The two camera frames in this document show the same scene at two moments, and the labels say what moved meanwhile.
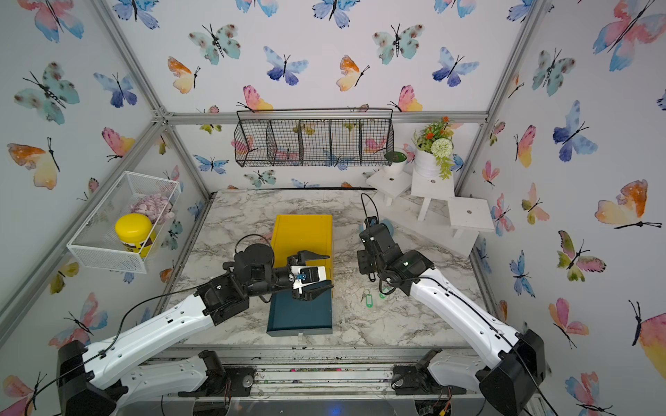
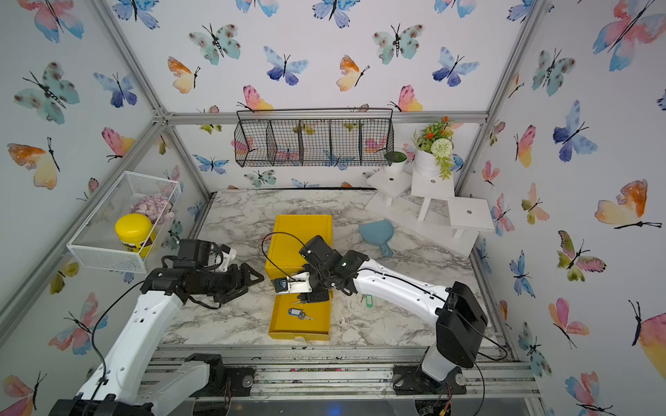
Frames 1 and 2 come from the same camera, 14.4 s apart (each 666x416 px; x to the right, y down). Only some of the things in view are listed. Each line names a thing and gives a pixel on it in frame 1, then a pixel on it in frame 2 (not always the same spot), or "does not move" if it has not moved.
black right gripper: x=362 y=257 to x=312 y=297
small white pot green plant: x=394 y=161 does not move
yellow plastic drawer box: x=312 y=234 does not move
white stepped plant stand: x=426 y=206 does not move
